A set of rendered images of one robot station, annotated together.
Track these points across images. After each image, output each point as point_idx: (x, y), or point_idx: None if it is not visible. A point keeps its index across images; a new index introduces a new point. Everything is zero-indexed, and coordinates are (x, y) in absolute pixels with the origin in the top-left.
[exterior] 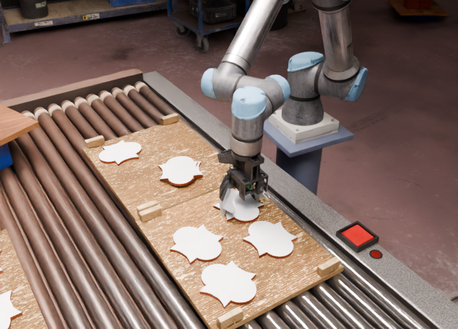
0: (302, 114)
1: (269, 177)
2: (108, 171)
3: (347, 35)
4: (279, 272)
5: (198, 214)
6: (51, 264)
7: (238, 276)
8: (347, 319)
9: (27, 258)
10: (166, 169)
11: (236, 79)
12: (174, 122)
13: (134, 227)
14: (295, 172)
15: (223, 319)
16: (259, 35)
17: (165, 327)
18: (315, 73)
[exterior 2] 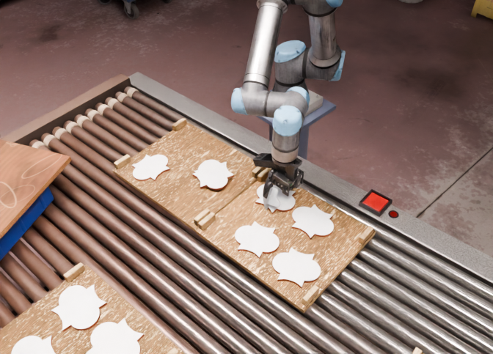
0: None
1: None
2: (149, 188)
3: (333, 31)
4: (330, 248)
5: (245, 212)
6: (142, 286)
7: (302, 259)
8: (390, 273)
9: (118, 285)
10: (201, 176)
11: (264, 97)
12: (184, 126)
13: (193, 235)
14: None
15: (307, 298)
16: (271, 52)
17: (261, 314)
18: (302, 61)
